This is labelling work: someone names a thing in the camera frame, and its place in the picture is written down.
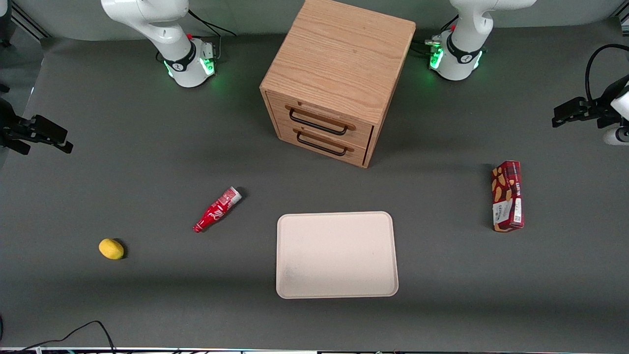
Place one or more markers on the red cookie box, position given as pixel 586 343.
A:
pixel 507 196

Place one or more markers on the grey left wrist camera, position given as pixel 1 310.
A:
pixel 618 136

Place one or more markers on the beige rectangular tray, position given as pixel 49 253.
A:
pixel 336 254

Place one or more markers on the yellow lemon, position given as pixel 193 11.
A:
pixel 111 249

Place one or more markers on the wooden two-drawer cabinet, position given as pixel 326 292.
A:
pixel 344 54

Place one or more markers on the aluminium frame rail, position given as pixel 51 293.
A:
pixel 29 19
pixel 621 18

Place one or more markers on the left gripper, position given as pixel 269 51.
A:
pixel 602 107

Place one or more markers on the red cola bottle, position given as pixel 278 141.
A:
pixel 216 210

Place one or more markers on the wooden drawer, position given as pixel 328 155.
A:
pixel 358 151
pixel 319 112

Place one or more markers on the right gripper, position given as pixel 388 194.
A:
pixel 11 129

